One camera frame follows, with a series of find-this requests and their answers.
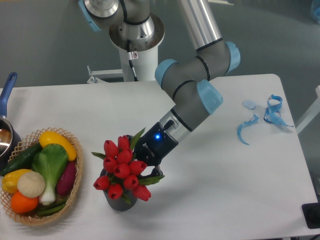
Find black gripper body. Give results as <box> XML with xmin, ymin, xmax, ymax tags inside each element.
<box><xmin>133</xmin><ymin>121</ymin><xmax>179</xmax><ymax>166</ymax></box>

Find red tulip bouquet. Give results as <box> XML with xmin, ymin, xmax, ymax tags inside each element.
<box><xmin>91</xmin><ymin>129</ymin><xmax>162</xmax><ymax>202</ymax></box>

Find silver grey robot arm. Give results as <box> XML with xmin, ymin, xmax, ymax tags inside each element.
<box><xmin>78</xmin><ymin>0</ymin><xmax>241</xmax><ymax>177</ymax></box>

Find dark grey ribbed vase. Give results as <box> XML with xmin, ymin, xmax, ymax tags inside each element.
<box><xmin>102</xmin><ymin>184</ymin><xmax>138</xmax><ymax>212</ymax></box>

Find purple sweet potato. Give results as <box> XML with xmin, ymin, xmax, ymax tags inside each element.
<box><xmin>56</xmin><ymin>161</ymin><xmax>76</xmax><ymax>195</ymax></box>

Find yellow squash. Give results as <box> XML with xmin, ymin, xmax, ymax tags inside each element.
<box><xmin>39</xmin><ymin>130</ymin><xmax>77</xmax><ymax>161</ymax></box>

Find green bok choy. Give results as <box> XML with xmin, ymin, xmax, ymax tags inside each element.
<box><xmin>31</xmin><ymin>143</ymin><xmax>68</xmax><ymax>206</ymax></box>

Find blue curved plastic strip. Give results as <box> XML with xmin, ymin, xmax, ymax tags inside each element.
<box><xmin>236</xmin><ymin>113</ymin><xmax>260</xmax><ymax>146</ymax></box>

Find light blue plastic cap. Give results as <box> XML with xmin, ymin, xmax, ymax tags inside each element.
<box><xmin>242</xmin><ymin>100</ymin><xmax>256</xmax><ymax>110</ymax></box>

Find green pea pods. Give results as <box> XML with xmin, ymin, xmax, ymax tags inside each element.
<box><xmin>35</xmin><ymin>198</ymin><xmax>67</xmax><ymax>217</ymax></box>

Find green cucumber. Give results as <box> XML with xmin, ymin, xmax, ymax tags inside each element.
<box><xmin>0</xmin><ymin>142</ymin><xmax>43</xmax><ymax>177</ymax></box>

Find blue crumpled plastic strip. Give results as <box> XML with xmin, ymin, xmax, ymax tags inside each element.
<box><xmin>263</xmin><ymin>94</ymin><xmax>294</xmax><ymax>127</ymax></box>

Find yellow bell pepper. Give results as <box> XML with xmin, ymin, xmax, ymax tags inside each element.
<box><xmin>1</xmin><ymin>169</ymin><xmax>32</xmax><ymax>194</ymax></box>

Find orange fruit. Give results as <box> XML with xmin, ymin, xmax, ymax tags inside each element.
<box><xmin>10</xmin><ymin>191</ymin><xmax>39</xmax><ymax>214</ymax></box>

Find black device at table edge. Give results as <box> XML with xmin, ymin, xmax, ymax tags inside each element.
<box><xmin>301</xmin><ymin>202</ymin><xmax>320</xmax><ymax>229</ymax></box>

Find blue object top right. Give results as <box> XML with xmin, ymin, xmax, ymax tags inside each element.
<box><xmin>310</xmin><ymin>0</ymin><xmax>320</xmax><ymax>24</ymax></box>

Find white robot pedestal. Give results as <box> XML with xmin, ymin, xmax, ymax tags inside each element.
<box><xmin>114</xmin><ymin>38</ymin><xmax>164</xmax><ymax>82</ymax></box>

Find white metal base frame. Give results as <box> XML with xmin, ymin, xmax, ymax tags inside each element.
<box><xmin>86</xmin><ymin>65</ymin><xmax>156</xmax><ymax>84</ymax></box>

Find black cable on pedestal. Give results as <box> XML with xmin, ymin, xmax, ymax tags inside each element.
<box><xmin>125</xmin><ymin>39</ymin><xmax>139</xmax><ymax>82</ymax></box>

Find blue handled saucepan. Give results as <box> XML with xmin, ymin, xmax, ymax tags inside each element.
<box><xmin>0</xmin><ymin>72</ymin><xmax>21</xmax><ymax>170</ymax></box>

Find white frame leg right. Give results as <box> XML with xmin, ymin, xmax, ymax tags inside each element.
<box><xmin>295</xmin><ymin>85</ymin><xmax>320</xmax><ymax>135</ymax></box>

